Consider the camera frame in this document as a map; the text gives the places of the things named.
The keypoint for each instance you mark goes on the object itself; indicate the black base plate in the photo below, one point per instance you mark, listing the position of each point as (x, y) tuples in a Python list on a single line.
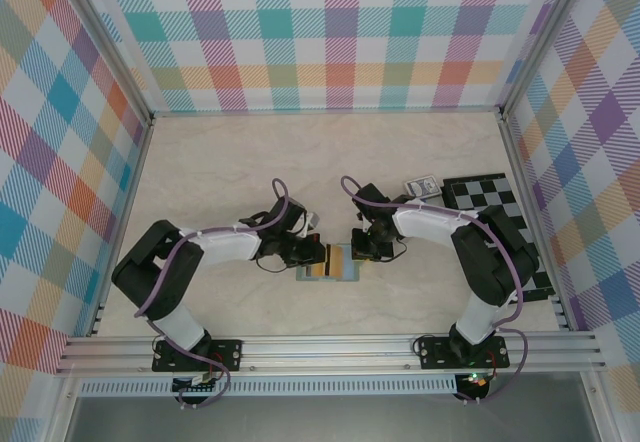
[(230, 354), (435, 354)]

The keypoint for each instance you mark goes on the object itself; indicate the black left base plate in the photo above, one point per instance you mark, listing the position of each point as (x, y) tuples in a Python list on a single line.
[(230, 354)]

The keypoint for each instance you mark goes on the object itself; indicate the aluminium back frame rail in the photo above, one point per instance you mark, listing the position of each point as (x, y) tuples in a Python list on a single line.
[(325, 111)]

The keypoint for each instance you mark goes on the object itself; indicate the light green card holder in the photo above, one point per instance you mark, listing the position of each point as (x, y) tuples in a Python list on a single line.
[(352, 272)]

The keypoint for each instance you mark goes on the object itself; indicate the small control circuit board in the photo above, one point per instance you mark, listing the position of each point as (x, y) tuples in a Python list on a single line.
[(475, 379), (197, 383)]

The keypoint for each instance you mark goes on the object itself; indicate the blue playing card box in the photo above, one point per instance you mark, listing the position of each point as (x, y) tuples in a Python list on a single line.
[(422, 187)]

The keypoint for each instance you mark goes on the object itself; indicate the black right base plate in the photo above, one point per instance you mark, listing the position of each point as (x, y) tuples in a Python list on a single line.
[(435, 354)]

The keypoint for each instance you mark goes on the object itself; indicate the black grey chessboard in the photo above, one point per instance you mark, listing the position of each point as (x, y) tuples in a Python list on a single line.
[(480, 192)]

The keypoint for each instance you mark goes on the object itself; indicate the aluminium frame post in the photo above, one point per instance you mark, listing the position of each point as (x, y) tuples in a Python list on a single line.
[(532, 47), (107, 44)]

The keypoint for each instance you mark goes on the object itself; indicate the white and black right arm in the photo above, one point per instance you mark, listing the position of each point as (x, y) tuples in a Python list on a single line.
[(500, 257)]

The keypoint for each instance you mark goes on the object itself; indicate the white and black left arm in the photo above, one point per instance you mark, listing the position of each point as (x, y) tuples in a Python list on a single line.
[(160, 272)]

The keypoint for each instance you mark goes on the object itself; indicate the aluminium mounting rail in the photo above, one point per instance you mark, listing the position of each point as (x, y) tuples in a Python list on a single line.
[(325, 354)]

